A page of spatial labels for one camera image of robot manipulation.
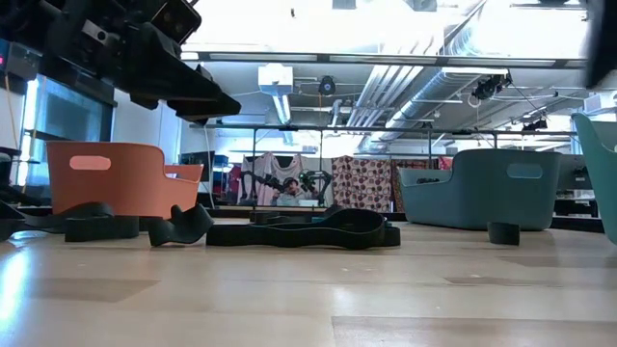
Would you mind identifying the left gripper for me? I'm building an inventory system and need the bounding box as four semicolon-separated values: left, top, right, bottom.
41;0;243;122

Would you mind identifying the slate blue plastic basket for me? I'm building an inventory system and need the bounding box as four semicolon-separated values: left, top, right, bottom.
398;147;563;231

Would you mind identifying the small black rubber band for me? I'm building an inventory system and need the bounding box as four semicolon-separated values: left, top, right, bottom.
147;202;215;249
64;214;141;244

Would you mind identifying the dark background monitor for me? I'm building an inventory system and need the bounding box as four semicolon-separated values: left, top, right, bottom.
179;149;217;183
558;153;587;192

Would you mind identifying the white ceiling unit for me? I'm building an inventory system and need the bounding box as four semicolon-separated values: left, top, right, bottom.
257;63;294;125

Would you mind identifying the pink white garment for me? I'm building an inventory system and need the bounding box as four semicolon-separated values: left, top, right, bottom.
238;151;309;207

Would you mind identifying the metal clothes rack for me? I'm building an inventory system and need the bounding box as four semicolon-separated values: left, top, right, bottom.
188;122;599;213

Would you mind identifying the orange plastic basket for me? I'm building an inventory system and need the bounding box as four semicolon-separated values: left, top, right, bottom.
46;140;204;221

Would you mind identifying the dark window panel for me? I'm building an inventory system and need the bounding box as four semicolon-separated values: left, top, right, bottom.
18;71;117;194

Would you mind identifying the person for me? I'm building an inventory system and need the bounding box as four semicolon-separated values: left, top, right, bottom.
272;175;309;208

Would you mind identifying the computer monitor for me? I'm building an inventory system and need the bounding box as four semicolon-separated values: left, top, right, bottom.
0;38;33;93

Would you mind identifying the dotted patterned cloth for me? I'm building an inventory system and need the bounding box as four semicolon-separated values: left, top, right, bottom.
330;154;395;213

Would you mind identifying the teal green plastic basket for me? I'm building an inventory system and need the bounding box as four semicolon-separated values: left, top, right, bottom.
571;113;617;247

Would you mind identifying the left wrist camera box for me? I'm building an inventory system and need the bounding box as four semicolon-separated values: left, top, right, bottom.
151;0;202;45

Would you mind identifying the long metal ceiling rail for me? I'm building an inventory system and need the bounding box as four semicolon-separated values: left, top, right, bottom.
180;50;587;69

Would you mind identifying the black ceiling camera cluster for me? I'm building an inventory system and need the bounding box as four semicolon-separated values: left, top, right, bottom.
470;71;514;102

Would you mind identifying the white wall air unit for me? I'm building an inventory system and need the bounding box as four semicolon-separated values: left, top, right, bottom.
581;89;617;118

